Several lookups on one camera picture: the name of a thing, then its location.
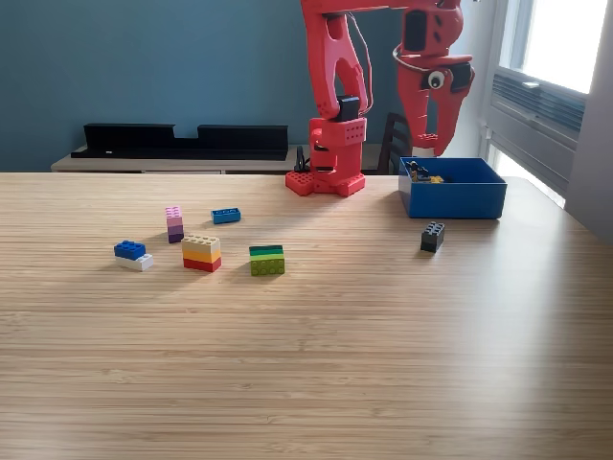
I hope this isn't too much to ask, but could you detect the tan yellow red brick stack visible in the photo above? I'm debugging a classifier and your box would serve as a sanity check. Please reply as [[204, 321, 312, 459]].
[[180, 233, 223, 273]]

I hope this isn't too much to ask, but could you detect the green brick stack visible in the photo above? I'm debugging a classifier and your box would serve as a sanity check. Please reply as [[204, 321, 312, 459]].
[[248, 244, 286, 277]]

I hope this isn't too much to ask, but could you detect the dark wooden chair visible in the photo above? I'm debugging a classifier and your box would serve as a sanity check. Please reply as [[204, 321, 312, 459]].
[[376, 111, 414, 176]]

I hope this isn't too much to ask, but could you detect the small blue brick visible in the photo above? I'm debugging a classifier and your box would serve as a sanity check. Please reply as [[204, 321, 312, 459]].
[[211, 206, 242, 225]]

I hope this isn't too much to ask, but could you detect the grey radiator unit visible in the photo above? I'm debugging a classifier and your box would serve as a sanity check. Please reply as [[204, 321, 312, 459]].
[[486, 66, 588, 197]]

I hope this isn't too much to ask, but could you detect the blue plastic bin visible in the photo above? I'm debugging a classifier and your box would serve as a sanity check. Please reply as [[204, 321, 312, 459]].
[[397, 156, 509, 220]]

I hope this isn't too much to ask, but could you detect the black brick stack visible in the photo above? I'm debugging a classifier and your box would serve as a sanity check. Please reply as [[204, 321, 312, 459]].
[[420, 220, 446, 254]]

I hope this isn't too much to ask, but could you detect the bright window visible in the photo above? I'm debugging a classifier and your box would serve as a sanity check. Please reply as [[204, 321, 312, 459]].
[[497, 0, 613, 95]]

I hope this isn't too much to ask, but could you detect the pink purple brick stack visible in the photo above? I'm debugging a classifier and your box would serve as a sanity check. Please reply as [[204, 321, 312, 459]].
[[165, 206, 185, 244]]

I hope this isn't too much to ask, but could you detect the yellow toy digger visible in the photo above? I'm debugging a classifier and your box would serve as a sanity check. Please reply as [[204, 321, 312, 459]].
[[404, 160, 451, 185]]

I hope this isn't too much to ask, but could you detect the blue and white brick stack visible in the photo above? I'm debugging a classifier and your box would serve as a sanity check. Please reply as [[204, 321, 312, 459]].
[[113, 240, 155, 273]]

